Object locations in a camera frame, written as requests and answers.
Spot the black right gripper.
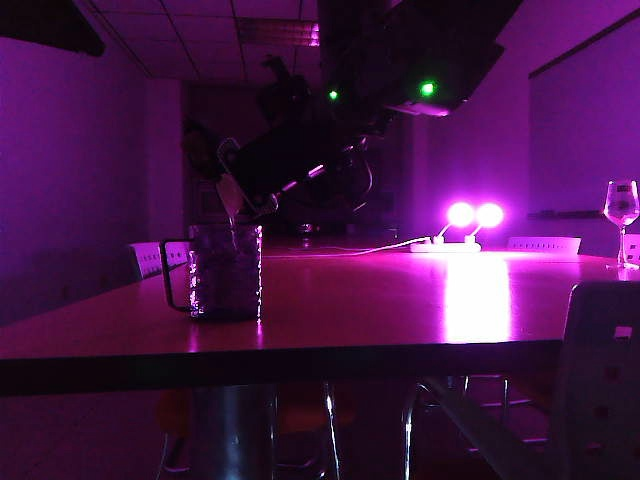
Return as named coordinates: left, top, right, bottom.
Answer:
left=249, top=79, right=401, bottom=216

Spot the black thermos cup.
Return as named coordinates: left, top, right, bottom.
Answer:
left=182, top=117, right=332, bottom=215

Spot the clear textured glass mug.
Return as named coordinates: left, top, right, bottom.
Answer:
left=158, top=223, right=264, bottom=322

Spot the ceiling louvre light panel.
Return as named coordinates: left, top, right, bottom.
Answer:
left=236, top=17, right=321, bottom=50

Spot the metal table leg column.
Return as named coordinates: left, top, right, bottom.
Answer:
left=188, top=383, right=277, bottom=480

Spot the clear wine glass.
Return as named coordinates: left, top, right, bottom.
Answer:
left=603, top=179, right=640, bottom=272

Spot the grey plastic back chair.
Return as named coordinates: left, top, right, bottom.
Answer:
left=548, top=281, right=640, bottom=480

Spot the black camera cable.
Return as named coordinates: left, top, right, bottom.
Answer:
left=349, top=158, right=376, bottom=214

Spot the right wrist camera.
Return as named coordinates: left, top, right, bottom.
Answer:
left=257, top=53, right=314, bottom=126

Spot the white power cable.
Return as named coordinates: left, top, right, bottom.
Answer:
left=262, top=238, right=432, bottom=258

